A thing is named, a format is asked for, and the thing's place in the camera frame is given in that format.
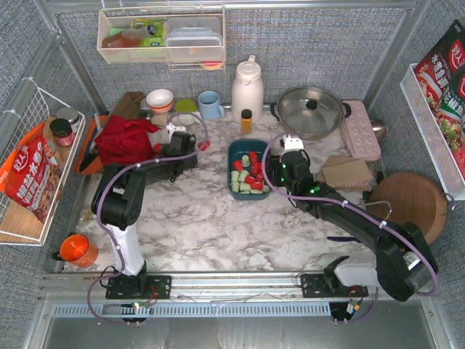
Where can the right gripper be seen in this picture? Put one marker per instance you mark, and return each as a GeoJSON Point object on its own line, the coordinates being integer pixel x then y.
{"type": "Point", "coordinates": [273, 171]}

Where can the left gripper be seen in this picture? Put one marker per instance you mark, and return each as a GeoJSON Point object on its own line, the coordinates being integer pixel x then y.
{"type": "Point", "coordinates": [192, 148]}

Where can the teal storage basket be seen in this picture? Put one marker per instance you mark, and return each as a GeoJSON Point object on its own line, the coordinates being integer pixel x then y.
{"type": "Point", "coordinates": [236, 150]}

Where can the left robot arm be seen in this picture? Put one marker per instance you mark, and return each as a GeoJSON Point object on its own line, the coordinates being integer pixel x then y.
{"type": "Point", "coordinates": [117, 204]}

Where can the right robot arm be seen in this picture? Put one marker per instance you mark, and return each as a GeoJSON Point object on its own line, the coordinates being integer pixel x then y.
{"type": "Point", "coordinates": [404, 262]}

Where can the green lidded cup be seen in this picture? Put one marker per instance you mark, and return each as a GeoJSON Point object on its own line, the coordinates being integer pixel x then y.
{"type": "Point", "coordinates": [186, 110]}

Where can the brown cardboard sheet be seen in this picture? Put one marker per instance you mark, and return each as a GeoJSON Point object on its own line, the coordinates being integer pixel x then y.
{"type": "Point", "coordinates": [346, 173]}

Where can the white orange bowl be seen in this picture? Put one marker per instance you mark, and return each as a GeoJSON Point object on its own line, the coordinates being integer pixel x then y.
{"type": "Point", "coordinates": [160, 100]}

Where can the blue mug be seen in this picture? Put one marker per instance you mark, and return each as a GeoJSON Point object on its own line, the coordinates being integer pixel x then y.
{"type": "Point", "coordinates": [209, 106]}

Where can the steel pot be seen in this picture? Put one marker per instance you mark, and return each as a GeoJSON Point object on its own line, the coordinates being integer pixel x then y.
{"type": "Point", "coordinates": [310, 113]}

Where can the red cloth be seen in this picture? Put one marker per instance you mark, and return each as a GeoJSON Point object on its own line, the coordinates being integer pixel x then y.
{"type": "Point", "coordinates": [125, 141]}

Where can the olive brown cloth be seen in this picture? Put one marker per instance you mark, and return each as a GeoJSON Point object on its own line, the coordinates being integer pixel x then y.
{"type": "Point", "coordinates": [128, 106]}

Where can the orange juice bottle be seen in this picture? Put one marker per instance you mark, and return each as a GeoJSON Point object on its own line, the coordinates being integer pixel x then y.
{"type": "Point", "coordinates": [246, 121]}

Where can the pink egg tray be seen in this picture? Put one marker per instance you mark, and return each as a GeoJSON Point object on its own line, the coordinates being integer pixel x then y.
{"type": "Point", "coordinates": [357, 132]}

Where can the white thermos jug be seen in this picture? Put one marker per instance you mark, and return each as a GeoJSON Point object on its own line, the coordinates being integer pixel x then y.
{"type": "Point", "coordinates": [247, 90]}

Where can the orange tray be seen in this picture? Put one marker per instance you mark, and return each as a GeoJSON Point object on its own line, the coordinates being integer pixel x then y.
{"type": "Point", "coordinates": [91, 149]}

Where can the black knife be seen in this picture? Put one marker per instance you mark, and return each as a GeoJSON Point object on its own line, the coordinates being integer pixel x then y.
{"type": "Point", "coordinates": [87, 161]}

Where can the clear plastic food box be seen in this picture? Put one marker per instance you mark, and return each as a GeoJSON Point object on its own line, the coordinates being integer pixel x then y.
{"type": "Point", "coordinates": [194, 39]}

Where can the green drink bottle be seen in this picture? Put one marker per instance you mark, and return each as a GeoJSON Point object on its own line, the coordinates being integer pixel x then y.
{"type": "Point", "coordinates": [156, 32]}

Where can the metal lid jar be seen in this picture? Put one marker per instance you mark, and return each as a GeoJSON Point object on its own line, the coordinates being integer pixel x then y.
{"type": "Point", "coordinates": [71, 115]}

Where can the round wooden board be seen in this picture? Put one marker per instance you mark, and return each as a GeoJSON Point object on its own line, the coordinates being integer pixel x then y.
{"type": "Point", "coordinates": [409, 197]}

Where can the dark lid jar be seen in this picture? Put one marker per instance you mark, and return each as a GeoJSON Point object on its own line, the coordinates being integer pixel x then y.
{"type": "Point", "coordinates": [62, 132]}

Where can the orange mug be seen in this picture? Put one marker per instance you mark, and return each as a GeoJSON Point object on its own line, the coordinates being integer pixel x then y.
{"type": "Point", "coordinates": [78, 250]}

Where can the red snack bag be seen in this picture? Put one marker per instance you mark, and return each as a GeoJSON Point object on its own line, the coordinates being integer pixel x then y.
{"type": "Point", "coordinates": [28, 177]}

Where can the white mesh rack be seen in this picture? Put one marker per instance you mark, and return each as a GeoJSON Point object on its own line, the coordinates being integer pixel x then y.
{"type": "Point", "coordinates": [445, 166]}

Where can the red seasoning packet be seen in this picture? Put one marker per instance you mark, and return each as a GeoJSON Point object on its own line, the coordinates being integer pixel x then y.
{"type": "Point", "coordinates": [440, 75]}

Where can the clear wall shelf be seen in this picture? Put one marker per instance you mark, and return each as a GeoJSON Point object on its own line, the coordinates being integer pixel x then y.
{"type": "Point", "coordinates": [117, 41]}

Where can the white wire basket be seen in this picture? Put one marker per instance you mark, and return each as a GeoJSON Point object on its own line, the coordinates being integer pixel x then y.
{"type": "Point", "coordinates": [18, 225]}

